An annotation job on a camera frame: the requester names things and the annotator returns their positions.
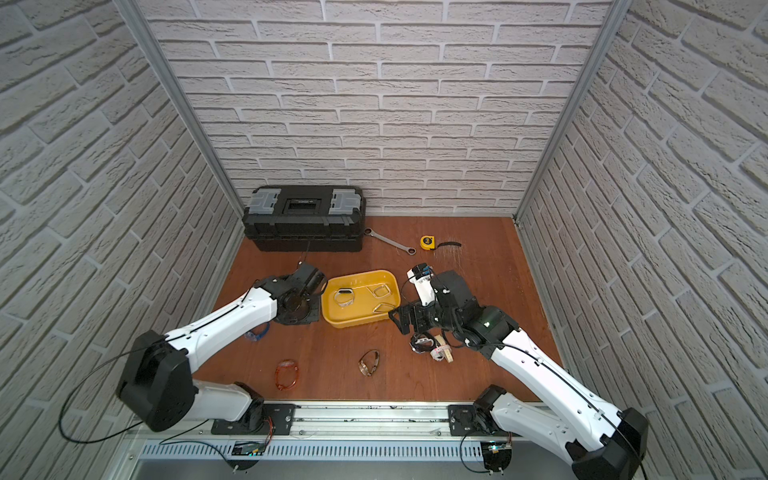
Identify left controller board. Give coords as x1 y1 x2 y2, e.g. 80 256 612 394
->
229 442 269 471

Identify red orange glasses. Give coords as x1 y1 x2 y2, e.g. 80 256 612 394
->
274 359 300 391

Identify right controller board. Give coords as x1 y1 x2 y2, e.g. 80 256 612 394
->
480 442 513 474

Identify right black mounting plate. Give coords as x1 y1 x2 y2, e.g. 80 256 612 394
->
447 404 521 438

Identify yellow tape measure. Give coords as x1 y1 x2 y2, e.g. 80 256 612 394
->
420 235 436 251

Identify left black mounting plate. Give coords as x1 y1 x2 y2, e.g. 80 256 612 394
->
211 403 297 436

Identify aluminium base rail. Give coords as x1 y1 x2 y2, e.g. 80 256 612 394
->
158 393 614 445

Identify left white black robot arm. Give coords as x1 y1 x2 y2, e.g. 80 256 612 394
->
116 263 325 434

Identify black grey toolbox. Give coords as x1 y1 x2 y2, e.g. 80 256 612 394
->
242 185 366 252

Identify cream pink strap watch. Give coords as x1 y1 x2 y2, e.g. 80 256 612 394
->
430 335 454 363

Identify yellow plastic storage box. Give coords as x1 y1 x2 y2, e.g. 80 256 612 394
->
321 270 401 329

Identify grey white band watch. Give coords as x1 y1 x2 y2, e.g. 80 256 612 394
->
332 288 355 308

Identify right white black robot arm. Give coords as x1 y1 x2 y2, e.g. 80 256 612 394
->
389 264 649 479

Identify silver combination wrench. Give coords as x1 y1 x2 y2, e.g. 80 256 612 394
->
364 228 416 256

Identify beige strap watch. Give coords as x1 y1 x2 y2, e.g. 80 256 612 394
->
373 302 397 314

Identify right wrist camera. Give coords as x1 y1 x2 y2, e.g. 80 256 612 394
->
407 263 435 306

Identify black strap watch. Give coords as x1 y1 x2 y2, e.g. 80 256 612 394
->
409 333 438 354

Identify controller board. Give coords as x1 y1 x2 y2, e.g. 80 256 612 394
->
480 442 513 474
229 442 269 471

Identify black mounting plate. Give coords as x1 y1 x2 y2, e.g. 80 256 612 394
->
211 403 297 436
447 404 521 438

